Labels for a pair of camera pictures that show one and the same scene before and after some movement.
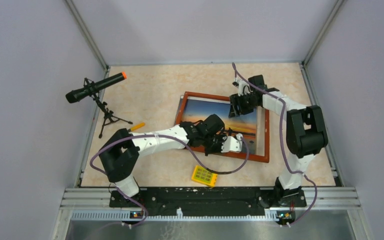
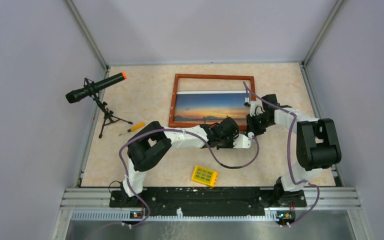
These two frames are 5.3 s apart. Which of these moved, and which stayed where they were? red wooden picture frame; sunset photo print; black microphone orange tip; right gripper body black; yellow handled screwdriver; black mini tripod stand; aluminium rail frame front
Moved: right gripper body black; red wooden picture frame; sunset photo print
Stayed: aluminium rail frame front; black microphone orange tip; yellow handled screwdriver; black mini tripod stand
